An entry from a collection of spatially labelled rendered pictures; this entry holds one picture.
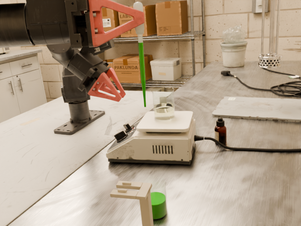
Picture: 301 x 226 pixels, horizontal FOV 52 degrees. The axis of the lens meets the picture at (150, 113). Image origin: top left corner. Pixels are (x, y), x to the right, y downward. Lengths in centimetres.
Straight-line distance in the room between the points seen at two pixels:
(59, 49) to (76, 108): 31
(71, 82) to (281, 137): 61
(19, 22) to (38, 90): 331
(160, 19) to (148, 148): 224
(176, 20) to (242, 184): 231
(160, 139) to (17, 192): 32
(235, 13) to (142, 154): 248
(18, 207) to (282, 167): 54
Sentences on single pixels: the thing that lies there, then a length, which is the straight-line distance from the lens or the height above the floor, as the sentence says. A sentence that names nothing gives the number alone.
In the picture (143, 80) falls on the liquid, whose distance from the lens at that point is 47.
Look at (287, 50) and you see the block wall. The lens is 307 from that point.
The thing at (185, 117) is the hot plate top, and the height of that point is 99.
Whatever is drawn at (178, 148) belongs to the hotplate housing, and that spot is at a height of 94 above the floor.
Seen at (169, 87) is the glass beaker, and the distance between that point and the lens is 74.
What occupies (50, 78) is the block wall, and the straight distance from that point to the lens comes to 418.
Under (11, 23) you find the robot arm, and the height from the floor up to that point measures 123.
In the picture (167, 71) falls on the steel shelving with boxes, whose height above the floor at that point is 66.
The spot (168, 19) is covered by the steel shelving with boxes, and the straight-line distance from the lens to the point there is 285.
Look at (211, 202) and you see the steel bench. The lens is 59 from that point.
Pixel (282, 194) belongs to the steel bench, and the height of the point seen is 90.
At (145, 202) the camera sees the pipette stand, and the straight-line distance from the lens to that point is 40.
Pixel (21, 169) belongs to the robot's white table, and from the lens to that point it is 82.
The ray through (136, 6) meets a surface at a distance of 46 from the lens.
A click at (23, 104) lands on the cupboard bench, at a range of 360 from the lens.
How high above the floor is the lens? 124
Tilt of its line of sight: 19 degrees down
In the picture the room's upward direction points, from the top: 5 degrees counter-clockwise
